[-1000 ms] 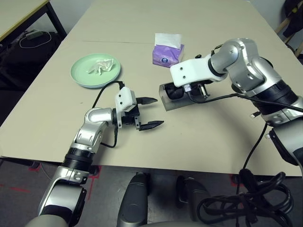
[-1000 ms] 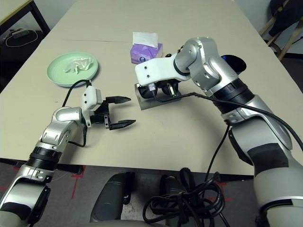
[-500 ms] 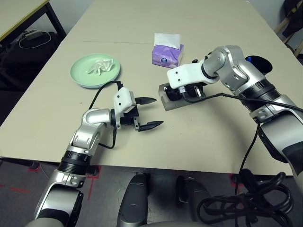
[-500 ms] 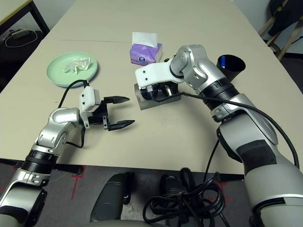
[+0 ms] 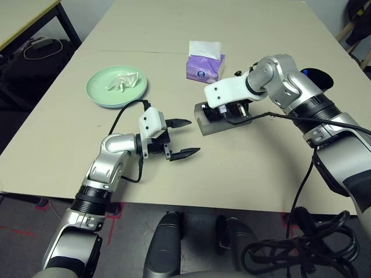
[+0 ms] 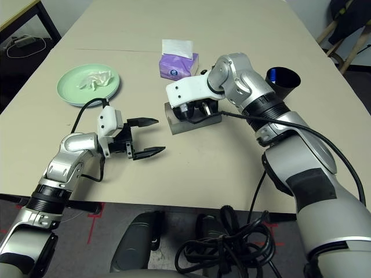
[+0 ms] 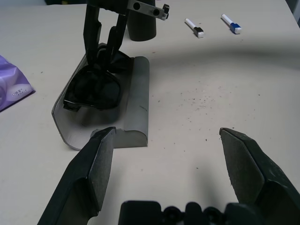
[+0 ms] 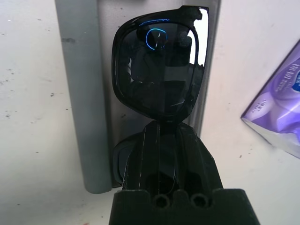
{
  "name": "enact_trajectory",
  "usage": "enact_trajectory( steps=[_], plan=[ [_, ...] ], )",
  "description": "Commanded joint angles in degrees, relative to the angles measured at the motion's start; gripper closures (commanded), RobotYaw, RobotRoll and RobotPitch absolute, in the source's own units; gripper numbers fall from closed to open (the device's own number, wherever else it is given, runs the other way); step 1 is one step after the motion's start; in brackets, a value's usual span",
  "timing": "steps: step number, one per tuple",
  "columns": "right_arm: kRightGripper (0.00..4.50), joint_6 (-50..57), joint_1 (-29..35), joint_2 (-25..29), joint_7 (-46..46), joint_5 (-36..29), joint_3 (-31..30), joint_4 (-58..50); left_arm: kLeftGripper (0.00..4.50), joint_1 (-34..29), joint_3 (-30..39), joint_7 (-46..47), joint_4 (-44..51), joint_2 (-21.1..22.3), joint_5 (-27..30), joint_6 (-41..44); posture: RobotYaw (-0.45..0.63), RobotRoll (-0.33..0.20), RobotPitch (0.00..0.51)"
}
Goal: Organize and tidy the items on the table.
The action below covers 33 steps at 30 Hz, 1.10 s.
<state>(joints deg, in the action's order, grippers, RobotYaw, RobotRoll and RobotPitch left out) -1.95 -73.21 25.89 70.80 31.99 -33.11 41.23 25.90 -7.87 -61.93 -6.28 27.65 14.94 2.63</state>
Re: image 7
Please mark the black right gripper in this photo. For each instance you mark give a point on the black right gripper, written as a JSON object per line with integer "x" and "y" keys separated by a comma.
{"x": 145, "y": 9}

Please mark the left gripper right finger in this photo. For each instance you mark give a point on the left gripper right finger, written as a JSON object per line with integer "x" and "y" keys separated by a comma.
{"x": 262, "y": 173}

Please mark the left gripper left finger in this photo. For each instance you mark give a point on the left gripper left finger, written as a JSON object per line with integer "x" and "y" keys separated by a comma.
{"x": 79, "y": 178}

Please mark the black sunglasses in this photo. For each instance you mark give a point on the black sunglasses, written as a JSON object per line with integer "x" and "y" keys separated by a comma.
{"x": 93, "y": 89}

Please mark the grey glasses case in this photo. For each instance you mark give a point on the grey glasses case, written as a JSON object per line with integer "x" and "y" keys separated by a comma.
{"x": 138, "y": 93}

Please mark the white marker black cap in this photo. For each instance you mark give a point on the white marker black cap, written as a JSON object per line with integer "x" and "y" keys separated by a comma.
{"x": 193, "y": 27}

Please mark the white marker blue cap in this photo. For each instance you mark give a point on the white marker blue cap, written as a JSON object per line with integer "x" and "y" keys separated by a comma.
{"x": 230, "y": 23}

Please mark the black plastic cup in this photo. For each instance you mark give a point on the black plastic cup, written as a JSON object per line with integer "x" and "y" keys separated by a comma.
{"x": 143, "y": 29}

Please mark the purple tissue pack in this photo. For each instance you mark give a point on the purple tissue pack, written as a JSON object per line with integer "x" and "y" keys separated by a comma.
{"x": 11, "y": 89}

